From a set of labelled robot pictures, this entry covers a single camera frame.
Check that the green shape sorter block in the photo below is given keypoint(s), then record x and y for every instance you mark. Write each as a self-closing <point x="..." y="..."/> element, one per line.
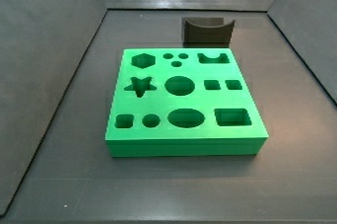
<point x="183" y="104"/>

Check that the dark grey curved foam block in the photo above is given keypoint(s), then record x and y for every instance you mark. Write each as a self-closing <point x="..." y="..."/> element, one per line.
<point x="207" y="32"/>

